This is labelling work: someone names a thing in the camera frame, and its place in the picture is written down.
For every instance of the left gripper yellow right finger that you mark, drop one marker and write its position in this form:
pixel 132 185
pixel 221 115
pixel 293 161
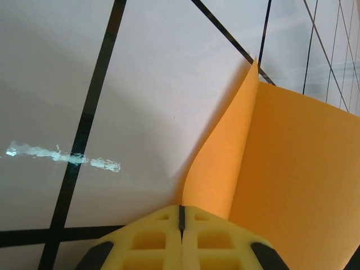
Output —
pixel 216 244

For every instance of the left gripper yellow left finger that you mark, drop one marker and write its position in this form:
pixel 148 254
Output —
pixel 146 244

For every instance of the orange cloth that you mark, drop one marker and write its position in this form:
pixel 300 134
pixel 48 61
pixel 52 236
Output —
pixel 295 168

